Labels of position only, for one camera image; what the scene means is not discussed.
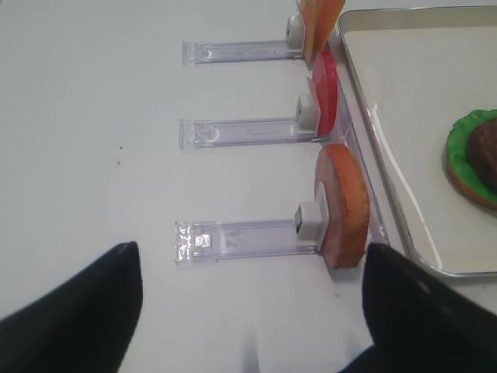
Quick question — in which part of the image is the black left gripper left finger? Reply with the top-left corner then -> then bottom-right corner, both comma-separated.
1,242 -> 143,372

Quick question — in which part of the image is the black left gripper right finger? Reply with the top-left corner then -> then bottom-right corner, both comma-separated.
343,243 -> 496,372

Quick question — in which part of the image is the brown meat patty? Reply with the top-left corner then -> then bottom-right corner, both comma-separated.
467,118 -> 496,192

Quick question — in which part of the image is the bun slice under lettuce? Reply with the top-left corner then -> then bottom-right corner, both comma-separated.
446,160 -> 496,211

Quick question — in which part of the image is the green lettuce leaf on tray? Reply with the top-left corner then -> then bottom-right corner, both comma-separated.
446,109 -> 496,202

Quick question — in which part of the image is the clear holder for tomato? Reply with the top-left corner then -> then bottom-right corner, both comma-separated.
179,93 -> 330,150

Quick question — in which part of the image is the upright red tomato slice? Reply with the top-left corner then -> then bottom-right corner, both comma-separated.
311,49 -> 339,137

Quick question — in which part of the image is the clear holder for cheese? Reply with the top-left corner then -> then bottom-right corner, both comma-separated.
182,15 -> 305,66

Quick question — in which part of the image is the right orange cheese slice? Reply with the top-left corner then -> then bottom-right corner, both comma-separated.
314,0 -> 346,53

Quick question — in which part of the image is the orange cheese slice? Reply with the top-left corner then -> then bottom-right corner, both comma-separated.
297,0 -> 327,65
314,0 -> 346,53

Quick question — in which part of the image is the left orange cheese slice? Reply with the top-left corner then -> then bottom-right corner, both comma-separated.
297,0 -> 327,65

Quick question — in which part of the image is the clear holder for left bun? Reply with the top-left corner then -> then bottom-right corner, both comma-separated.
174,201 -> 329,264

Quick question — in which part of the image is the upright bun slice left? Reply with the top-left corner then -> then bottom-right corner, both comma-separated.
315,143 -> 370,269

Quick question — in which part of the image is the silver metal baking tray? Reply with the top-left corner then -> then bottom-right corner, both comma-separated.
338,5 -> 496,277

